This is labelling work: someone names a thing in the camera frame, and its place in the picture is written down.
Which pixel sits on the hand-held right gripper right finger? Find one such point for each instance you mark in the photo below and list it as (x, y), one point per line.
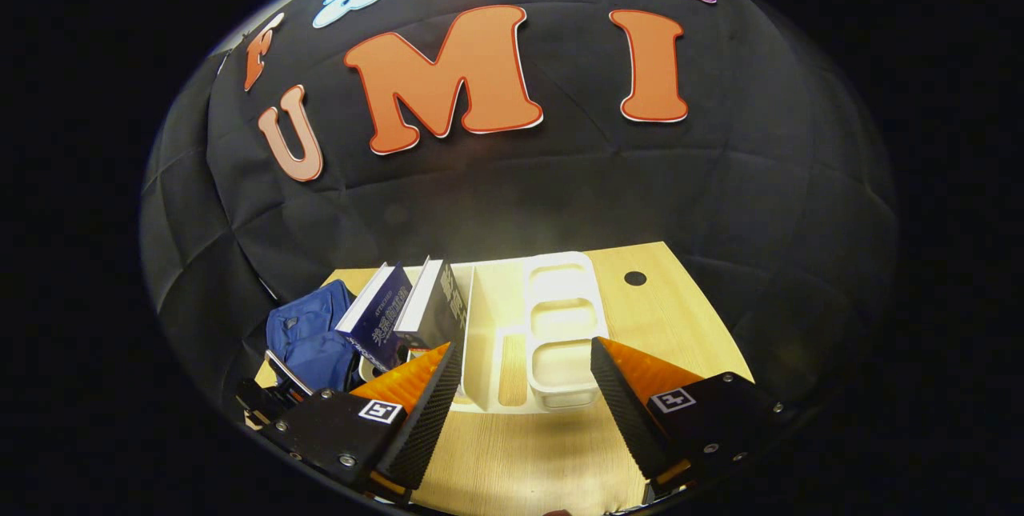
(628, 416)

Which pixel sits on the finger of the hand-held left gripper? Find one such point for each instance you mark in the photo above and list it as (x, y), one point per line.
(260, 406)

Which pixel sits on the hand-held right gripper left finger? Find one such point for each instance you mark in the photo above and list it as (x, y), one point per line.
(424, 420)

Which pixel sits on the blue schoolbag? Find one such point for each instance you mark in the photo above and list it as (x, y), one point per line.
(308, 332)

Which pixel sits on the white bookshelf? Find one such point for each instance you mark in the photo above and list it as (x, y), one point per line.
(560, 340)

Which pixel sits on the dark blue book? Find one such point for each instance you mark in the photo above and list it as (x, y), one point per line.
(380, 324)

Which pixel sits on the black and white book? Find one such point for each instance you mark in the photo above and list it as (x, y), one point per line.
(440, 308)

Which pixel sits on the black desk grommet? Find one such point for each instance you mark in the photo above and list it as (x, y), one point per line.
(635, 278)

